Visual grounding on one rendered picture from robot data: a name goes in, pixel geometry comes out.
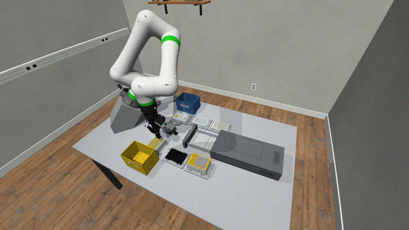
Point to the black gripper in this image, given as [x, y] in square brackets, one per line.
[155, 128]

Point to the blue bin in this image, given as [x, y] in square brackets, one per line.
[188, 103]

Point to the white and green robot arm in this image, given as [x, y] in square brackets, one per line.
[143, 89]

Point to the yellow waste bin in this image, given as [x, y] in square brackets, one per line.
[140, 157]

